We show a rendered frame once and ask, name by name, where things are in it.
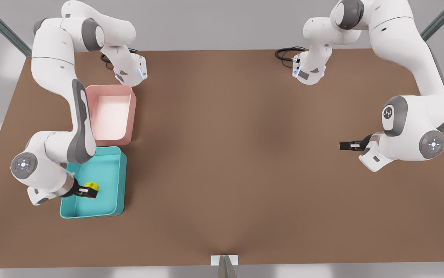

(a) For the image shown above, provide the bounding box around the black cable loop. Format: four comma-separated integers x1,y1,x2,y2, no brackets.
275,46,308,63
100,48,139,70

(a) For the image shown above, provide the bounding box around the teal rectangular tray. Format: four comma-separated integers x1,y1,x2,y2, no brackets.
60,146,127,219

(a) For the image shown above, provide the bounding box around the pink rectangular tray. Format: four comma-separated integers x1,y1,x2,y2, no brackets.
85,85,137,147

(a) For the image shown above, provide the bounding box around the silver frame post with foot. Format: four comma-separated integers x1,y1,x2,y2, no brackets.
211,255,239,278

